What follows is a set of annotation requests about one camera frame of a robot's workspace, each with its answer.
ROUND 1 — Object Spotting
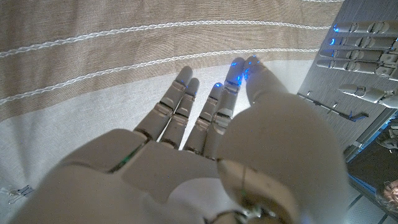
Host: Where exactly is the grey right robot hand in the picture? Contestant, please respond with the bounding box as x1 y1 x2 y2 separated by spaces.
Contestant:
9 55 351 224

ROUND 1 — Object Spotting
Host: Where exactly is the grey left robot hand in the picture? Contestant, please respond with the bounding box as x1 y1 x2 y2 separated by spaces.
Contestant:
316 20 398 110

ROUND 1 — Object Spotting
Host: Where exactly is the pale grey pillar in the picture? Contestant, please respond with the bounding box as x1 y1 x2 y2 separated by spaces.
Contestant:
343 107 398 162

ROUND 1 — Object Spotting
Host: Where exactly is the person with grey hair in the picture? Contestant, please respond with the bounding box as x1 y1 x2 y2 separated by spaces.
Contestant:
374 179 398 214

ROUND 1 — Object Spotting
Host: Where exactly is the beige striped cloth backdrop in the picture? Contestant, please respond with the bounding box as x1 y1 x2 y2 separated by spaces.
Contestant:
0 0 345 224

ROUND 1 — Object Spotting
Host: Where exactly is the black binder clip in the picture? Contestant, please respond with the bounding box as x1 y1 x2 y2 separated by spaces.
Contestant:
7 185 34 205

